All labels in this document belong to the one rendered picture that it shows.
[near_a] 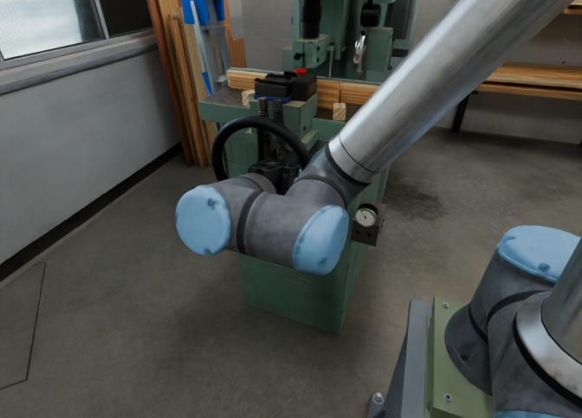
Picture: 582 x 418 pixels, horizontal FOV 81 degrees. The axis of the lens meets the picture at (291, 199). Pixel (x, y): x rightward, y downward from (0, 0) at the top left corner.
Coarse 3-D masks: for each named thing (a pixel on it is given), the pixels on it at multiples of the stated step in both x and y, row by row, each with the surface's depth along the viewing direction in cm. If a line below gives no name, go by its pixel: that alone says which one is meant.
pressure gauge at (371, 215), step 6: (366, 204) 96; (360, 210) 95; (366, 210) 95; (372, 210) 94; (354, 216) 97; (360, 216) 96; (366, 216) 96; (372, 216) 95; (360, 222) 98; (366, 222) 97; (372, 222) 96
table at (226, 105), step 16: (208, 96) 108; (224, 96) 108; (240, 96) 108; (208, 112) 105; (224, 112) 103; (240, 112) 101; (320, 112) 97; (352, 112) 97; (320, 128) 94; (336, 128) 92; (256, 144) 93; (272, 144) 91; (304, 144) 87
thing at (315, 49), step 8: (296, 40) 96; (304, 40) 96; (312, 40) 96; (320, 40) 97; (328, 40) 103; (296, 48) 96; (304, 48) 96; (312, 48) 95; (320, 48) 98; (304, 56) 97; (312, 56) 96; (320, 56) 100; (328, 56) 107; (296, 64) 99; (304, 64) 98; (312, 64) 97
